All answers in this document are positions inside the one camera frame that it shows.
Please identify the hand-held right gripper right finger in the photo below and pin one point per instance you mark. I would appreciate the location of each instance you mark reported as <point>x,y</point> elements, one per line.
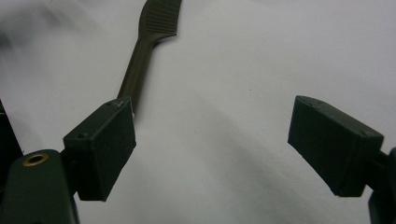
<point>333,146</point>

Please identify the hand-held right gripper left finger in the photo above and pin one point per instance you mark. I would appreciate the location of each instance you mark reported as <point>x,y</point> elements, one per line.
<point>99,149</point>

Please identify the black spatula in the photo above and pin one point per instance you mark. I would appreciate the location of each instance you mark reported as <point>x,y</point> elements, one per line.
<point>137,65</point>

